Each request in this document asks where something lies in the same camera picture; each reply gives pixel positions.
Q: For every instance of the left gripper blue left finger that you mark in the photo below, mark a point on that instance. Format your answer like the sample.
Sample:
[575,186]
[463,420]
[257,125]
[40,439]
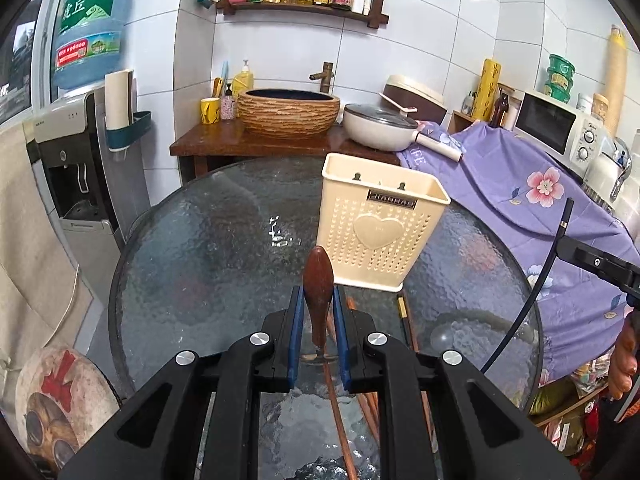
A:
[296,335]

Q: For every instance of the right hand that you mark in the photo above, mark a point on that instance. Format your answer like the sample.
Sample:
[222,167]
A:
[623,364]

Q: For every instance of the round glass table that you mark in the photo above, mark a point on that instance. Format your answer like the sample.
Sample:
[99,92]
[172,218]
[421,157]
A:
[209,262]

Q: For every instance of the translucent plastic spoon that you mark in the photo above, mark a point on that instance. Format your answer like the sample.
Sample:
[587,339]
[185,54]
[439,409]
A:
[448,335]

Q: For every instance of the brown white rice cooker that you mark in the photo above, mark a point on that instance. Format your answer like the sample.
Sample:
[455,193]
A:
[402,92]

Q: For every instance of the brown glass bottle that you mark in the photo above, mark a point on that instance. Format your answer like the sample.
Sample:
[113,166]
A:
[501,107]

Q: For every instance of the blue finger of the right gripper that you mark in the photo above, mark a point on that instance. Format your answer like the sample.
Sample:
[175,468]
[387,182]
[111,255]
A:
[607,267]

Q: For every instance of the water dispenser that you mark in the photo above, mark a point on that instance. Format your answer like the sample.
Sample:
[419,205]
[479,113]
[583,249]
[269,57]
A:
[98,193]

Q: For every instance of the cream plastic utensil holder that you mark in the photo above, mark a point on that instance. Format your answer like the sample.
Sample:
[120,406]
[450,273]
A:
[375,219]

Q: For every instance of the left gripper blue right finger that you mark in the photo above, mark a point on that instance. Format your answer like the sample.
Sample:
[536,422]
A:
[341,338]

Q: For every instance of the tall beige roll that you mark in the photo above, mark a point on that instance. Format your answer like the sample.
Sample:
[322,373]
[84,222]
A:
[615,79]

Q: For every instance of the wooden handle metal spoon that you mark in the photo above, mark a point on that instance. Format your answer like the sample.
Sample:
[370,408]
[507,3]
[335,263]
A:
[318,299]

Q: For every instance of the blue water jug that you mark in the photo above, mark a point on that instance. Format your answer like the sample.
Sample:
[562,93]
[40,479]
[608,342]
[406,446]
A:
[89,42]

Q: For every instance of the yellow mug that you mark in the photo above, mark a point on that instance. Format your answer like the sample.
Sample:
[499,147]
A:
[210,111]

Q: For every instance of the yellow soap bottle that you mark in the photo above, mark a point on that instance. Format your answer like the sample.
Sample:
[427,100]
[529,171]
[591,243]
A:
[244,80]

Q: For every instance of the round printed stool cushion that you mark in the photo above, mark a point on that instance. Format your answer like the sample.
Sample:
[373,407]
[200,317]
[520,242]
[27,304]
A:
[61,400]

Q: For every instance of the wooden wall shelf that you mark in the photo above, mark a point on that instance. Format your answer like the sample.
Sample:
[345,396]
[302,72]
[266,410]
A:
[374,19]

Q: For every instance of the woven pattern basin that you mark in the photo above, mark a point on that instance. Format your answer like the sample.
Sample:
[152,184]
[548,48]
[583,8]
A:
[283,113]

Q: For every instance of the cream pot with lid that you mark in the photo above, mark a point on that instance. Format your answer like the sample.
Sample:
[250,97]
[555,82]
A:
[387,131]

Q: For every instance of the brass faucet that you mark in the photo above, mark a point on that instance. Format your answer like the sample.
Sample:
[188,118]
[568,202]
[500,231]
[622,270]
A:
[324,77]

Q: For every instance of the purple floral cloth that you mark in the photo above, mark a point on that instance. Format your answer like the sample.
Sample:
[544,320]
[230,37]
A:
[519,192]

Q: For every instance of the white microwave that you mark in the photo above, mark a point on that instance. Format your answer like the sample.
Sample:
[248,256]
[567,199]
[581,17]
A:
[573,138]

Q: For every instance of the yellow roll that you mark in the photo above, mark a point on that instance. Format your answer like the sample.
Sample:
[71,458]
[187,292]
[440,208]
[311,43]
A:
[486,90]

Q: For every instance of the paper cup stack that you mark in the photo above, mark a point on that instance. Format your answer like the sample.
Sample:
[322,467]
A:
[118,99]

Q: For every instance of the black gold-tip chopstick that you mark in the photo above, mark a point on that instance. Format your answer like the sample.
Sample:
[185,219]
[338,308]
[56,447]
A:
[406,322]

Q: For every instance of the green stacked containers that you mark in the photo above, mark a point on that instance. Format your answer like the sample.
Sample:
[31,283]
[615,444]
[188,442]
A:
[559,82]

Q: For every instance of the wooden counter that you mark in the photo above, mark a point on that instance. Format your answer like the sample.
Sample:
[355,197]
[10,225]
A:
[206,147]

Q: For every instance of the white kettle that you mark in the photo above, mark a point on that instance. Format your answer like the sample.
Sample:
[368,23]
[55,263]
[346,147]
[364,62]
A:
[604,179]

